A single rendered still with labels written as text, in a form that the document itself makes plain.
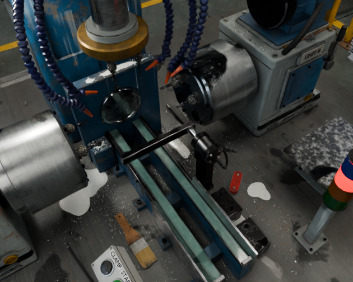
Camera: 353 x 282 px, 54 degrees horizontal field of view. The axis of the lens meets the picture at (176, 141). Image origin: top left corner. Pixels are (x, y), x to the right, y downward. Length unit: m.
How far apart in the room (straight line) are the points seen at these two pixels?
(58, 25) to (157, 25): 2.41
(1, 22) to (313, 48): 3.20
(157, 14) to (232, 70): 2.56
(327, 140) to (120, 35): 0.77
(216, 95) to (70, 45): 0.47
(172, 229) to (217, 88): 0.44
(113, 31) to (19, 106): 0.83
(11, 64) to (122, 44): 2.49
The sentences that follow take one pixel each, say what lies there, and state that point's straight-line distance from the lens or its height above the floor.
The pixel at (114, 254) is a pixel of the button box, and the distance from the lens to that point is 0.82.
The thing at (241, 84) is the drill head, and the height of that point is 1.10.
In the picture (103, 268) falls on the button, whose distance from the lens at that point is 0.82.
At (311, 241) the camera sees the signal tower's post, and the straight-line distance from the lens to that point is 1.16.
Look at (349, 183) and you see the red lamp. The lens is 0.88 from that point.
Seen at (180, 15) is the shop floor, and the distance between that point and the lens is 3.58.
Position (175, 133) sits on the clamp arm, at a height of 1.03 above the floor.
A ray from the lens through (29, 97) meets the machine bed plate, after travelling 1.64.
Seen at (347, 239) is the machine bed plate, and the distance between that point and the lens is 1.23.
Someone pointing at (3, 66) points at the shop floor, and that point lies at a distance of 3.33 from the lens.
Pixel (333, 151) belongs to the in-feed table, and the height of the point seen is 0.92.
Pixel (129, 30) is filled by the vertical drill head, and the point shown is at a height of 1.35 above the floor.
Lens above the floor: 1.83
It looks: 51 degrees down
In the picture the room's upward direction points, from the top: 2 degrees counter-clockwise
